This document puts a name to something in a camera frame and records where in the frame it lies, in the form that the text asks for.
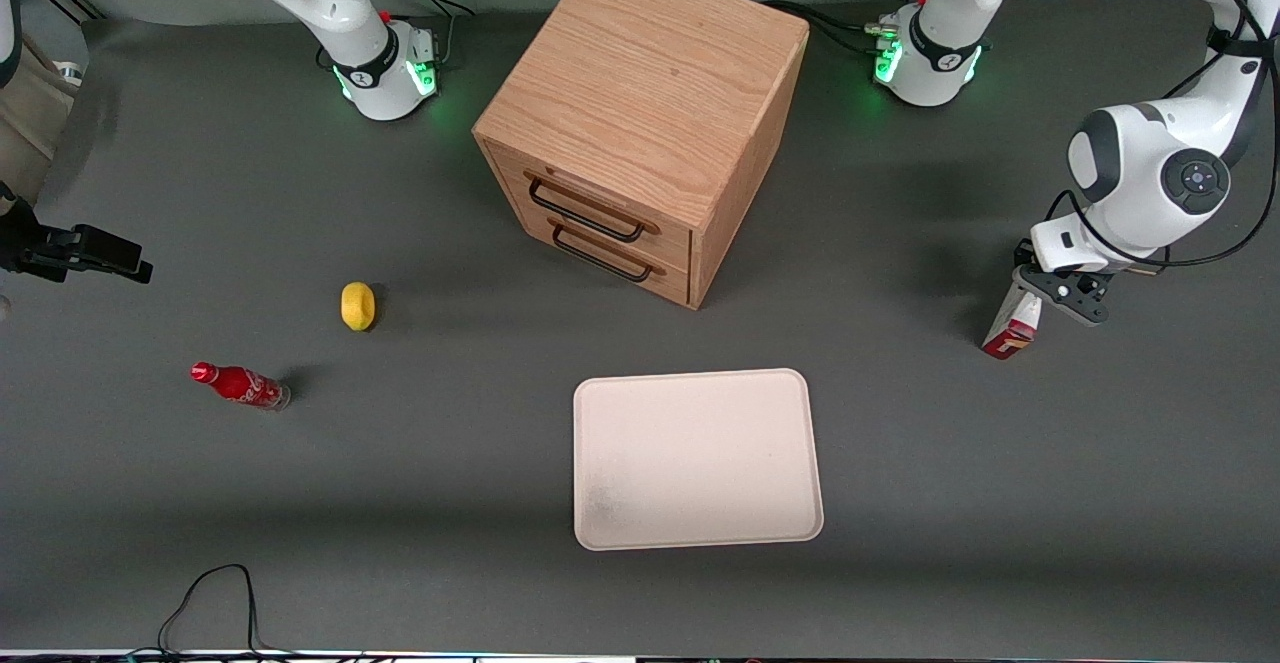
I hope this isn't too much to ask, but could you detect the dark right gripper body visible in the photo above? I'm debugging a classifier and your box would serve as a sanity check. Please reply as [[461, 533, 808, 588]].
[[0, 183, 25, 280]]

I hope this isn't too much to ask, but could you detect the red cookie box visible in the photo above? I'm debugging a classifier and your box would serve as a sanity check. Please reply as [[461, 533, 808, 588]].
[[981, 281, 1047, 361]]

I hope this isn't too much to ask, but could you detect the beige rectangular tray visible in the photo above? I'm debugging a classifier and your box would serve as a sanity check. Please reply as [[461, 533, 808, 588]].
[[573, 368, 825, 552]]

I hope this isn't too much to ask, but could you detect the red cola bottle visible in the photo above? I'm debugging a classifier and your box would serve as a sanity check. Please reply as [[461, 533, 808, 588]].
[[190, 361, 292, 412]]

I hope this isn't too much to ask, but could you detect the yellow lemon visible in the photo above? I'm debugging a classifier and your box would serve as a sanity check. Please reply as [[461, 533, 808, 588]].
[[341, 282, 377, 332]]

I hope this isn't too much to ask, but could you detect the plain wooden drawer front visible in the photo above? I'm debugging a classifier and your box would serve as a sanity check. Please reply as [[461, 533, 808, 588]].
[[515, 205, 693, 309]]

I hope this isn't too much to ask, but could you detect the dark grey table mat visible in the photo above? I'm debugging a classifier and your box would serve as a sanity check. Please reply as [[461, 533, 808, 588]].
[[0, 0, 1280, 656]]

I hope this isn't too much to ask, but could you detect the wooden two-drawer cabinet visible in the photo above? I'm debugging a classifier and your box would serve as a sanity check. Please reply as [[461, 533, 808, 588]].
[[472, 0, 811, 311]]

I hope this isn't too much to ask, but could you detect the black cable at left arm base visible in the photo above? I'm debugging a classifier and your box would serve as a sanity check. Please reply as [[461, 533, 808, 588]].
[[763, 0, 901, 59]]

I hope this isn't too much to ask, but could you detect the black cable at arm base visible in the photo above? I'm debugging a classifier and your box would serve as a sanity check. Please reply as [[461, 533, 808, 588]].
[[763, 0, 901, 59], [380, 0, 477, 72]]

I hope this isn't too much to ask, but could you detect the thin black looped cable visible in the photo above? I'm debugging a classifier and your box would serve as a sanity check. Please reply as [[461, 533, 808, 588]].
[[155, 563, 301, 660]]

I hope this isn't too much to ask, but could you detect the black cable at right arm base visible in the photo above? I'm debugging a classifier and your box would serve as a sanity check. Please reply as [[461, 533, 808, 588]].
[[380, 0, 477, 72]]

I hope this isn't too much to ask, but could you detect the short black drawer handle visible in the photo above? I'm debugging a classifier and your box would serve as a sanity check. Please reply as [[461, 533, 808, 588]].
[[549, 217, 667, 284]]

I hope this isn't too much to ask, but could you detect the long black drawer handle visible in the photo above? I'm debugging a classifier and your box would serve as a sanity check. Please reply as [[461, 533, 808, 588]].
[[526, 174, 662, 244]]

